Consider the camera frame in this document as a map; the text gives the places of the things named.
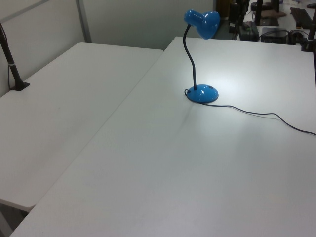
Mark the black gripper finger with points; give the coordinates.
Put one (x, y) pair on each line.
(233, 29)
(240, 24)

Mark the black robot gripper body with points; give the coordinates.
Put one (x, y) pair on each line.
(234, 12)

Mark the blue gooseneck desk lamp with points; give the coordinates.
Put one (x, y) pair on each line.
(203, 95)

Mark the black and green device box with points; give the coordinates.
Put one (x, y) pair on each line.
(251, 33)

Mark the black electronics box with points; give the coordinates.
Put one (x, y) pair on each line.
(274, 35)

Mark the black keyboard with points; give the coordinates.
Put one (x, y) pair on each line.
(301, 15)

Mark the black clamp mount with pole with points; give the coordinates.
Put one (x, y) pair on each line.
(309, 40)

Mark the black camera stand with clamp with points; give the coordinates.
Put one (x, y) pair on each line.
(12, 66)

